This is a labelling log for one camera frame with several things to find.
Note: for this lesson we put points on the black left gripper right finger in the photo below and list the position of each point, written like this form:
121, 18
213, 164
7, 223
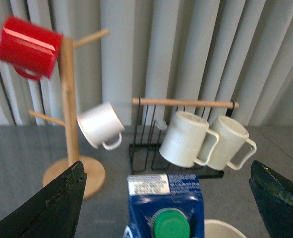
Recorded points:
273, 194

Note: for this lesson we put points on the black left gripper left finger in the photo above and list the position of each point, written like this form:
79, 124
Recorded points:
51, 213

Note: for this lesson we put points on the white smiley face mug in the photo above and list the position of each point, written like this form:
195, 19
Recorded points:
218, 229

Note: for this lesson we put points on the blue white milk carton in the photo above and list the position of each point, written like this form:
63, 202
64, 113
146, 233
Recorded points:
165, 206

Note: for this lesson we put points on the wooden mug tree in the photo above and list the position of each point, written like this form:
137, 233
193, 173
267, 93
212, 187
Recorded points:
94, 169

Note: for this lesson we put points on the ribbed white mug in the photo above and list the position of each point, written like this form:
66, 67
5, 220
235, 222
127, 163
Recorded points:
184, 139
233, 135

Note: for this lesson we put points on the small white enamel mug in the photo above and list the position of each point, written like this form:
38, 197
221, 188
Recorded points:
101, 126

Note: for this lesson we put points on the red mug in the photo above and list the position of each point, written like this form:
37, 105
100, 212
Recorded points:
31, 50

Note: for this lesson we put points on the black wire mug rack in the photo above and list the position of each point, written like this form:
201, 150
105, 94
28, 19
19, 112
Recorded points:
148, 134

